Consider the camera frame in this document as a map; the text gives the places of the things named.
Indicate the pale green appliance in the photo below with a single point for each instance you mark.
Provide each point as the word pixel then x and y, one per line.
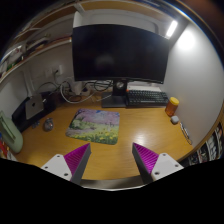
pixel 10 133

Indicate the grey computer mouse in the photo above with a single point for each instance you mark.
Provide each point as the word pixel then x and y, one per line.
pixel 48 124

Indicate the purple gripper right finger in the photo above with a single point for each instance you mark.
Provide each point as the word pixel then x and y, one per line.
pixel 153 166

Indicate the small white earbuds case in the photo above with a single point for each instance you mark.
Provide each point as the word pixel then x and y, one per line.
pixel 174 120

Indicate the black mechanical keyboard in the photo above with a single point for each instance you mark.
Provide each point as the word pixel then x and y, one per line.
pixel 145 98

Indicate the black computer monitor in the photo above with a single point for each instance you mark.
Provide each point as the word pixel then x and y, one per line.
pixel 121 54

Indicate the white wall power outlet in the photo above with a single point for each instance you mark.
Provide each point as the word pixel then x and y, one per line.
pixel 58 70

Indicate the black and white pen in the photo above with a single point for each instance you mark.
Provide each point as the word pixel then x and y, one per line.
pixel 185 133

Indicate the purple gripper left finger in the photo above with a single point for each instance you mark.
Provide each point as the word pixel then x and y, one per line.
pixel 70 166

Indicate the silver laptop on stand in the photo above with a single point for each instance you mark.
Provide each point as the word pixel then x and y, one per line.
pixel 34 106

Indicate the floral landscape mouse pad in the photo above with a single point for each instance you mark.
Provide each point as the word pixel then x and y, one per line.
pixel 98 126

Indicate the orange pill bottle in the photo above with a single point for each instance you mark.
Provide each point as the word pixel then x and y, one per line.
pixel 172 106

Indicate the wooden wall shelf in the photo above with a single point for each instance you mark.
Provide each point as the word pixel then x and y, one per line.
pixel 43 30

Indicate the white ceiling light bar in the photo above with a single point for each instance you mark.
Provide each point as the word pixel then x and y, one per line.
pixel 171 28

